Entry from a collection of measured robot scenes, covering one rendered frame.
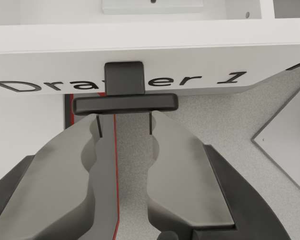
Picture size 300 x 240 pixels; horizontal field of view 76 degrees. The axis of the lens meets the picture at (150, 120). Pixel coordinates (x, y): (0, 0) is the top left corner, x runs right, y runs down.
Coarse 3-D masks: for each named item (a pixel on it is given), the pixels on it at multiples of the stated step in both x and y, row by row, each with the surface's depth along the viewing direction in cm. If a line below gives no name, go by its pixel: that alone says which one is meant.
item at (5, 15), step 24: (0, 0) 18; (24, 0) 21; (48, 0) 21; (72, 0) 21; (96, 0) 21; (216, 0) 22; (240, 0) 19; (264, 0) 16; (0, 24) 18; (24, 24) 21
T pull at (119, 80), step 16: (112, 64) 13; (128, 64) 13; (112, 80) 13; (128, 80) 13; (144, 80) 14; (96, 96) 13; (112, 96) 13; (128, 96) 13; (144, 96) 13; (160, 96) 13; (176, 96) 13; (80, 112) 13; (96, 112) 13; (112, 112) 13; (128, 112) 14; (144, 112) 14
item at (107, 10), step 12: (108, 0) 20; (120, 0) 20; (132, 0) 20; (144, 0) 20; (156, 0) 20; (168, 0) 21; (180, 0) 21; (192, 0) 21; (108, 12) 21; (120, 12) 21; (132, 12) 21; (144, 12) 21; (156, 12) 21; (168, 12) 21; (180, 12) 22; (192, 12) 22
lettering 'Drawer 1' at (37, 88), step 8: (240, 72) 17; (152, 80) 18; (184, 80) 19; (232, 80) 20; (8, 88) 18; (40, 88) 19; (56, 88) 19; (80, 88) 20; (88, 88) 20; (96, 88) 20
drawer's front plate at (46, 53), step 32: (0, 32) 11; (32, 32) 11; (64, 32) 12; (96, 32) 12; (128, 32) 12; (160, 32) 12; (192, 32) 12; (224, 32) 12; (256, 32) 12; (288, 32) 12; (0, 64) 13; (32, 64) 13; (64, 64) 14; (96, 64) 14; (160, 64) 15; (192, 64) 15; (224, 64) 15; (256, 64) 16; (288, 64) 16
